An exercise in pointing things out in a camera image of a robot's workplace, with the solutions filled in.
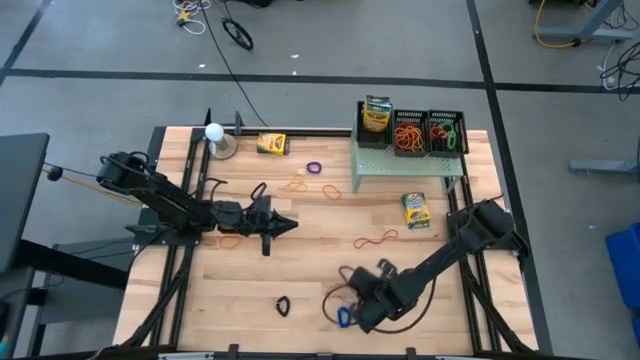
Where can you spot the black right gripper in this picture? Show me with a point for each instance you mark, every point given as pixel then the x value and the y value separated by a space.
pixel 382 295

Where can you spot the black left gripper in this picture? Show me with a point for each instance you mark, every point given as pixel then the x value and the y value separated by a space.
pixel 257 220

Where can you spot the red rubber band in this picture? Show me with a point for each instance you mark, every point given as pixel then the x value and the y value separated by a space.
pixel 375 241
pixel 325 305
pixel 400 145

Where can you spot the yellow rubber band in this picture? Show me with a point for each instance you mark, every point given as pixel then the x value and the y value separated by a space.
pixel 296 185
pixel 417 142

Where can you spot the black plastic mesh basket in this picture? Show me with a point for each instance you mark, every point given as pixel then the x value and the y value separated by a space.
pixel 360 142
pixel 410 116
pixel 462 125

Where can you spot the green spiral wrist coil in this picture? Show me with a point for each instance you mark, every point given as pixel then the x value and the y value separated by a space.
pixel 452 141
pixel 447 126

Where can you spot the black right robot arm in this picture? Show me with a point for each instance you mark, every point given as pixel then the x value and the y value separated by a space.
pixel 450 251

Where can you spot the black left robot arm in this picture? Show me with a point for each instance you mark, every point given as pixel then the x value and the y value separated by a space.
pixel 165 200

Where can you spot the black desk base beam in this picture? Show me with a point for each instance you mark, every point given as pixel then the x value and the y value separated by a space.
pixel 75 262

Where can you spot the dark grey desk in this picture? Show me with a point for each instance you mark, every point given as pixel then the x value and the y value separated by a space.
pixel 20 200

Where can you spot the blue spiral wrist coil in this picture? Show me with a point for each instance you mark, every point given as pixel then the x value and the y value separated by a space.
pixel 340 317

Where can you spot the black spiral wrist coil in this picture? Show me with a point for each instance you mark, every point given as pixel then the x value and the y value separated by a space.
pixel 278 306

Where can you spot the silver aluminium bar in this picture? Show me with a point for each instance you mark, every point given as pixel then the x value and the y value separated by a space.
pixel 185 356
pixel 455 357

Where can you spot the white bulb table lamp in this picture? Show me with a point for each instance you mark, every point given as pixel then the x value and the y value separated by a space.
pixel 215 132

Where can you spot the green perforated metal shelf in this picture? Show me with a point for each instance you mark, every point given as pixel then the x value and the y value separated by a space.
pixel 405 167

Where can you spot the black hoop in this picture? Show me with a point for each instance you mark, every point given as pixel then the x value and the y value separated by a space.
pixel 225 22

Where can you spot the blue plastic bin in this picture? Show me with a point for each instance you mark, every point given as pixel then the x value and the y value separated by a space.
pixel 625 270

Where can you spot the grey base bar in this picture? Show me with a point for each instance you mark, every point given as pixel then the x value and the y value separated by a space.
pixel 600 166

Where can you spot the grey table base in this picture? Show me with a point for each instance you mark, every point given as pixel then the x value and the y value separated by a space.
pixel 600 34

